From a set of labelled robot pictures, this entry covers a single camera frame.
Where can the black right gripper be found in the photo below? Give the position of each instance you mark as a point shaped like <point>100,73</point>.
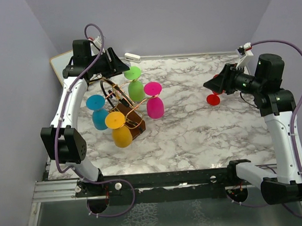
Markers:
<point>225,80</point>

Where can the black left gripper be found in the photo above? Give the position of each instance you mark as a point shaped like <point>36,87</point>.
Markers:
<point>116,66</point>

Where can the red wine glass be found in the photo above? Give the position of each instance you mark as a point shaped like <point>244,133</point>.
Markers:
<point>213,99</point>

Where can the green wine glass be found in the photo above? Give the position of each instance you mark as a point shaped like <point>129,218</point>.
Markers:
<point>135,87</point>

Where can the pink wine glass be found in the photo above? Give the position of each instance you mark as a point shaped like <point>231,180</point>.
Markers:
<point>154,106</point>

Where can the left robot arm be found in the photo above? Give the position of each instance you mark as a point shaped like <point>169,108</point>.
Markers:
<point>63,143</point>

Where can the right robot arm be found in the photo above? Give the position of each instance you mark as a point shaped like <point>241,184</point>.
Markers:
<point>276,106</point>

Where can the blue wine glass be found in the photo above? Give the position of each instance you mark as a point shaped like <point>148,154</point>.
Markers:
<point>96,104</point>

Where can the yellow wine glass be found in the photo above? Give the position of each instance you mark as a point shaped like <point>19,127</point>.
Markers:
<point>121,134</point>

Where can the gold framed whiteboard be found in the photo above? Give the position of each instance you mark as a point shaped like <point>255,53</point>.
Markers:
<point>59,62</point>

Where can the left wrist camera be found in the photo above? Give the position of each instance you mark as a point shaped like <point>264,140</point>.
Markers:
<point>95,44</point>

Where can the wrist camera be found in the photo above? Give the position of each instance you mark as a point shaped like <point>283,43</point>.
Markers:
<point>95,44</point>
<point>245,54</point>

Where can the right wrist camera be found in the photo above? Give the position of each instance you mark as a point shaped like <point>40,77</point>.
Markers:
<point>245,54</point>

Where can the gold wire glass rack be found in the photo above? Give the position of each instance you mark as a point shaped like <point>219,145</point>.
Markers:
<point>121,102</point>

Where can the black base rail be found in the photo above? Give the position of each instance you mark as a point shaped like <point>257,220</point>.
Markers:
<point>120,190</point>

